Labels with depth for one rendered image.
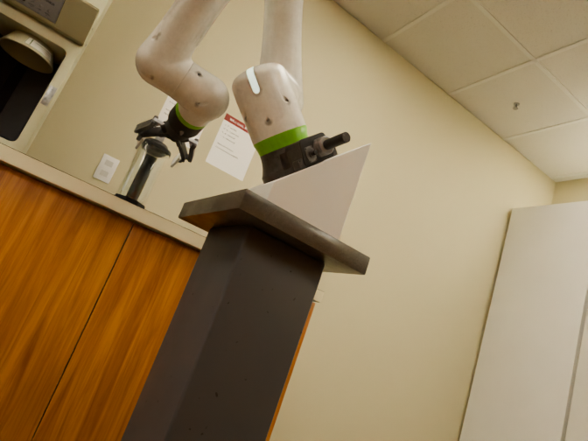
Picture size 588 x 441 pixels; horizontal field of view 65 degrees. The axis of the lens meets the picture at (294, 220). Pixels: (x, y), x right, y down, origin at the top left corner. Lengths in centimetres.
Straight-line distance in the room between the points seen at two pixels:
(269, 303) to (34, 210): 74
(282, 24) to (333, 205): 49
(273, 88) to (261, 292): 43
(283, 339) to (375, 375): 188
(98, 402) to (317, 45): 210
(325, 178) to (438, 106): 237
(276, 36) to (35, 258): 85
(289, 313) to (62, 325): 69
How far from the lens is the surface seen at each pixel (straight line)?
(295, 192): 91
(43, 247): 140
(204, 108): 113
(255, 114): 102
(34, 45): 183
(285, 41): 121
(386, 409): 290
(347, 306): 262
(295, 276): 94
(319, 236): 90
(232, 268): 88
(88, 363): 143
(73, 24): 179
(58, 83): 176
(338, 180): 97
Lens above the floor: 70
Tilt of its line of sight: 16 degrees up
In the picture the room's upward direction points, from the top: 20 degrees clockwise
